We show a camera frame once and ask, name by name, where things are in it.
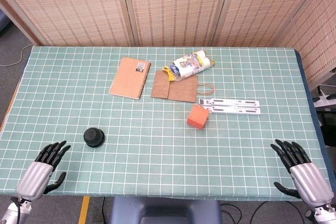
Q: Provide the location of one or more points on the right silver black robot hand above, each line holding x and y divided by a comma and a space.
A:
309, 182

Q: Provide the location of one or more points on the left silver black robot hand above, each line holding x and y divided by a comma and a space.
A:
34, 176

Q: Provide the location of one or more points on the black round object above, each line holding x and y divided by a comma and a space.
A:
93, 137

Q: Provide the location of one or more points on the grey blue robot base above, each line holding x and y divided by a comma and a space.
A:
165, 209

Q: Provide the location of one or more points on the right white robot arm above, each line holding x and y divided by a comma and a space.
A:
324, 214

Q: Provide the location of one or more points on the black box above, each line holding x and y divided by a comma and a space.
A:
328, 129

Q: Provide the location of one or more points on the yellow floor tape strip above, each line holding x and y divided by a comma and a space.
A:
84, 211

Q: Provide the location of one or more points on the dark blue table underlay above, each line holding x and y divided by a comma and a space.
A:
307, 82

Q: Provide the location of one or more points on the white folding metal stand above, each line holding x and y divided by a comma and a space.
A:
231, 106

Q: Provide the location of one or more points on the green checked tablecloth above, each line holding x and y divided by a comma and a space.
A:
157, 155

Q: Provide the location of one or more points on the orange cube box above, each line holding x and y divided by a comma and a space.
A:
197, 117

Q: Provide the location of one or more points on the kraft spiral notebook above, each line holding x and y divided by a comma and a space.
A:
130, 78

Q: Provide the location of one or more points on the blue object behind screen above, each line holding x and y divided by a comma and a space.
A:
3, 22

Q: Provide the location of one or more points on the brown paper bag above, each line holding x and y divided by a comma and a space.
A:
181, 90

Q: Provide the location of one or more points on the pack of white rolls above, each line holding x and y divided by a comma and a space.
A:
189, 64

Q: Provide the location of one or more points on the bamboo folding screen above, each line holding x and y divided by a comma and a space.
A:
170, 6

